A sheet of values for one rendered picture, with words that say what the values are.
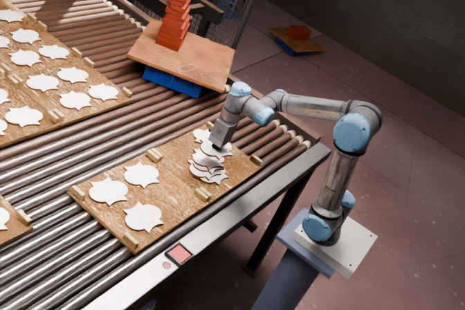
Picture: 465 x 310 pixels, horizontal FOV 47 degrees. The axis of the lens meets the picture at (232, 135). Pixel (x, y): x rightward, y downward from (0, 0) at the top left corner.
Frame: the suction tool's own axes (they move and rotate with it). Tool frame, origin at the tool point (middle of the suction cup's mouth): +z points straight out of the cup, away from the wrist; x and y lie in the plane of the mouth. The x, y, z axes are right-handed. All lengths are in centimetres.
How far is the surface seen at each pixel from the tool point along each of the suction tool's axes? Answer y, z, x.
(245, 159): -22.2, 11.7, 6.8
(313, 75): -351, 105, -60
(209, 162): 0.1, 7.7, -0.2
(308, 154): -60, 14, 25
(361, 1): -478, 45, -79
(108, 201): 48, 11, -12
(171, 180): 18.0, 11.7, -5.3
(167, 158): 8.9, 11.7, -15.1
